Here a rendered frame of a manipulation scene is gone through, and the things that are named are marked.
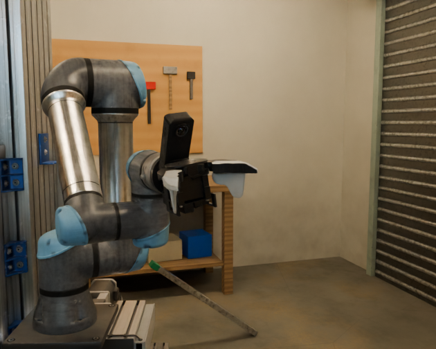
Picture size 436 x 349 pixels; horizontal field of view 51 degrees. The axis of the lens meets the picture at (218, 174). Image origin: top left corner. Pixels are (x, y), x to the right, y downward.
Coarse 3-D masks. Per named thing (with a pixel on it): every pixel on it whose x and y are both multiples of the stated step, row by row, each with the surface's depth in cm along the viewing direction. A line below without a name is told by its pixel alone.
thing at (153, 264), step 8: (152, 264) 256; (160, 272) 258; (168, 272) 260; (176, 280) 262; (184, 288) 264; (192, 288) 267; (200, 296) 268; (208, 304) 270; (216, 304) 272; (224, 312) 274; (232, 320) 276; (240, 320) 280; (248, 328) 281
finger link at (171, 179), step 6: (168, 174) 68; (174, 174) 67; (180, 174) 69; (168, 180) 66; (174, 180) 64; (180, 180) 69; (168, 186) 65; (174, 186) 63; (180, 186) 65; (174, 192) 68; (174, 198) 68; (174, 204) 67; (174, 210) 68
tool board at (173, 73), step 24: (72, 48) 357; (96, 48) 362; (120, 48) 367; (144, 48) 373; (168, 48) 379; (192, 48) 385; (144, 72) 375; (168, 72) 378; (192, 72) 384; (168, 96) 383; (192, 96) 387; (96, 120) 368; (144, 120) 379; (96, 144) 370; (144, 144) 381; (192, 144) 393
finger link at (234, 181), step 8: (216, 168) 73; (224, 168) 73; (232, 168) 72; (240, 168) 71; (248, 168) 70; (256, 168) 69; (216, 176) 75; (224, 176) 74; (232, 176) 73; (240, 176) 72; (224, 184) 74; (232, 184) 74; (240, 184) 73; (232, 192) 74; (240, 192) 73
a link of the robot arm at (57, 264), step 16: (48, 240) 107; (48, 256) 106; (64, 256) 107; (80, 256) 109; (96, 256) 110; (48, 272) 107; (64, 272) 107; (80, 272) 109; (96, 272) 112; (48, 288) 108; (64, 288) 108
